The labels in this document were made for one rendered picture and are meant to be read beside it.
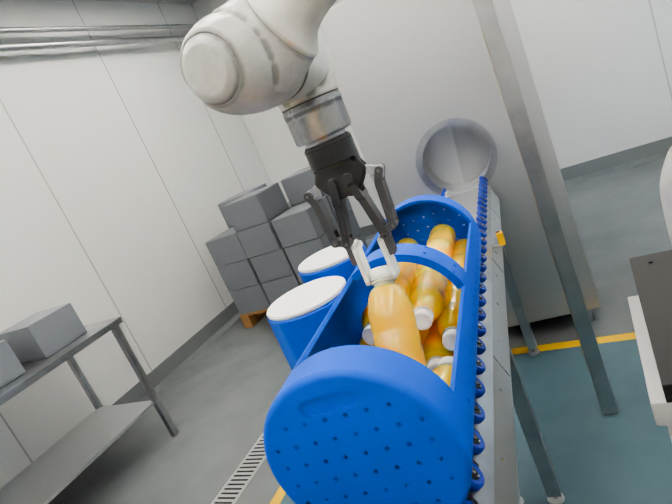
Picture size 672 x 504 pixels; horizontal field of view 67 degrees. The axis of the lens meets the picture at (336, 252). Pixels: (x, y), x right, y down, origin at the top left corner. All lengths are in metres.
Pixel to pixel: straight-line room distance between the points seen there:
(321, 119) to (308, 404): 0.39
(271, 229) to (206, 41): 3.93
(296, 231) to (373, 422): 3.71
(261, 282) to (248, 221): 0.60
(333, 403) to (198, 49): 0.44
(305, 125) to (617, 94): 5.06
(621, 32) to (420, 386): 5.14
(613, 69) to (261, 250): 3.66
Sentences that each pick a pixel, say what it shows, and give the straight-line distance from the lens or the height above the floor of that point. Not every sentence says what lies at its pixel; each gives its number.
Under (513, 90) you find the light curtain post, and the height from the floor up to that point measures 1.36.
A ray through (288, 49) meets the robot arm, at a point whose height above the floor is 1.60.
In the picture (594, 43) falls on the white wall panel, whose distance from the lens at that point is 5.61.
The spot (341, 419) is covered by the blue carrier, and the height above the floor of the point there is 1.16.
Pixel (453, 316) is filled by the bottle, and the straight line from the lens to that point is 1.01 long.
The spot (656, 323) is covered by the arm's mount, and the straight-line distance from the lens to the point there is 0.93.
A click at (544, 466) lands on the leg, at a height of 0.17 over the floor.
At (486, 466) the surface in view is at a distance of 0.91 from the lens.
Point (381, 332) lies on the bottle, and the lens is 0.77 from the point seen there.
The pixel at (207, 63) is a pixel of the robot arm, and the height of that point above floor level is 1.61.
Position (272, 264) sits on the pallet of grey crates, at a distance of 4.60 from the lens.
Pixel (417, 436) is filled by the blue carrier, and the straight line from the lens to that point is 0.68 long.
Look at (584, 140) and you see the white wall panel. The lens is 5.72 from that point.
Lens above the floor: 1.52
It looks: 14 degrees down
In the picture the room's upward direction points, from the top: 23 degrees counter-clockwise
